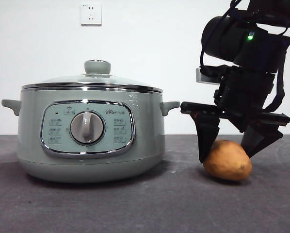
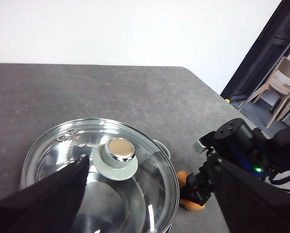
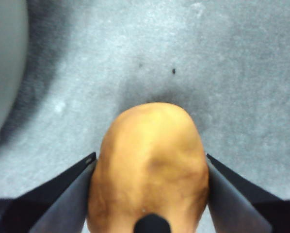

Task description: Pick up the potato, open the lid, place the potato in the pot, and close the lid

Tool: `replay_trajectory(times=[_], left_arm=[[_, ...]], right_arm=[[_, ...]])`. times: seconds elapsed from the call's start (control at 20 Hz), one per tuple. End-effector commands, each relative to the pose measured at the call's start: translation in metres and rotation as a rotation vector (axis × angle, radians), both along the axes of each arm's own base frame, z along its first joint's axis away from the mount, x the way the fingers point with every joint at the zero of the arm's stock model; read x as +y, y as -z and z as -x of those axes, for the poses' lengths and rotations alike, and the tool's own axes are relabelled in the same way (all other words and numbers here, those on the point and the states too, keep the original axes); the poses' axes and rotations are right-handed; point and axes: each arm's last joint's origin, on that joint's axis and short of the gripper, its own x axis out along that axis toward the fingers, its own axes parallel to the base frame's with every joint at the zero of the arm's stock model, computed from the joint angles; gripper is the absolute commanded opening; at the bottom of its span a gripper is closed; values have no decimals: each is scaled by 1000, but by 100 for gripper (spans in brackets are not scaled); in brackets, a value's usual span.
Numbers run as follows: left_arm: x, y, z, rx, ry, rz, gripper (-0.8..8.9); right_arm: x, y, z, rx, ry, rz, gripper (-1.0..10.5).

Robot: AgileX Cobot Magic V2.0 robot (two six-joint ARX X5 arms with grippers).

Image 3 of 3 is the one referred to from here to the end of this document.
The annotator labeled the brown potato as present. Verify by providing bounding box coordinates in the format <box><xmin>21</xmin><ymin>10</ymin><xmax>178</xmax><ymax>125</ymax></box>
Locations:
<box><xmin>86</xmin><ymin>101</ymin><xmax>210</xmax><ymax>233</ymax></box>

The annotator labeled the sage green electric pot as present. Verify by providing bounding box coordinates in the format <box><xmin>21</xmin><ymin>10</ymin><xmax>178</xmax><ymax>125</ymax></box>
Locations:
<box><xmin>0</xmin><ymin>0</ymin><xmax>30</xmax><ymax>146</ymax></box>

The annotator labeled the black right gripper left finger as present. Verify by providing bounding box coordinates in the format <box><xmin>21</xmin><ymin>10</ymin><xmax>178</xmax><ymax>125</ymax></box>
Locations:
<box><xmin>0</xmin><ymin>151</ymin><xmax>97</xmax><ymax>233</ymax></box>

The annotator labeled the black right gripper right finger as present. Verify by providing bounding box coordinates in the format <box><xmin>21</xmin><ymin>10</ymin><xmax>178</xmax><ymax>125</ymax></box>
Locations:
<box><xmin>206</xmin><ymin>152</ymin><xmax>290</xmax><ymax>233</ymax></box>

